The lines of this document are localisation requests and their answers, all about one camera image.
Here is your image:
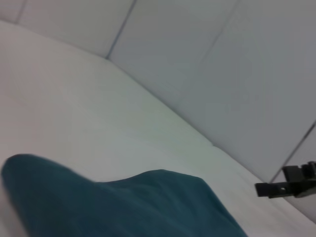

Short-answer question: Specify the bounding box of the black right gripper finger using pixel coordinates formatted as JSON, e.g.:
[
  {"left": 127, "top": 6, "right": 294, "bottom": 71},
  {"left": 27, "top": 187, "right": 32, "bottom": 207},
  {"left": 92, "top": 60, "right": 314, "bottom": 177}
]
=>
[{"left": 255, "top": 181, "right": 293, "bottom": 199}]

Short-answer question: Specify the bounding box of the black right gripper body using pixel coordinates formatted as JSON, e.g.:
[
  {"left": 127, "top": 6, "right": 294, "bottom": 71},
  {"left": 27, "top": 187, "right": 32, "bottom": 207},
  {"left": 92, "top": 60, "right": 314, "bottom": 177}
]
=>
[{"left": 282, "top": 160, "right": 316, "bottom": 198}]

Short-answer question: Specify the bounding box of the teal blue t-shirt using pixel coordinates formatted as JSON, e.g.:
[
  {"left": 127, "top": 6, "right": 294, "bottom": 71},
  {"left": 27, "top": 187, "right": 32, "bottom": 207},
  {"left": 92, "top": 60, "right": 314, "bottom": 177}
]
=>
[{"left": 1, "top": 153, "right": 249, "bottom": 237}]

